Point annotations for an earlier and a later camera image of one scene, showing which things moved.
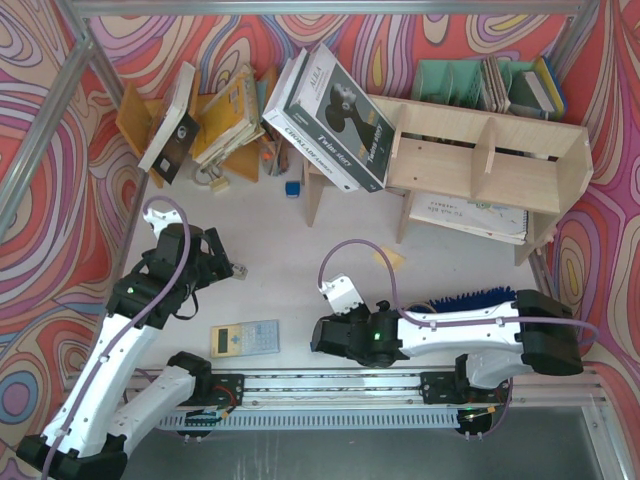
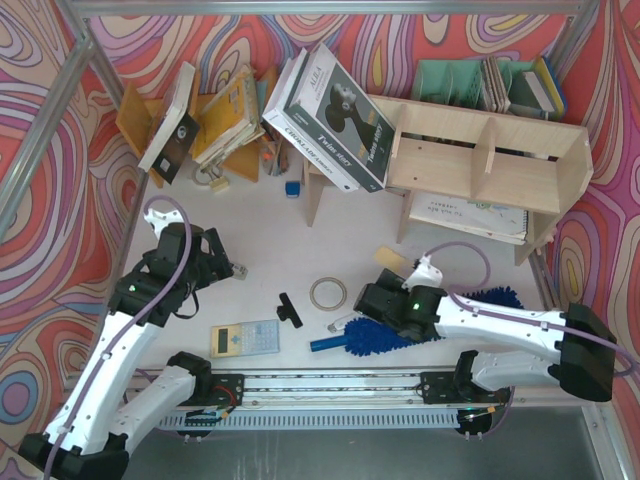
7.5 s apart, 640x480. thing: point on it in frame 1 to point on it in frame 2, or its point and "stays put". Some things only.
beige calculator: [245, 338] stays put
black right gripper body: [323, 338] to [367, 298]
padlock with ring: [212, 175] stays put
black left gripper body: [215, 253] stays put
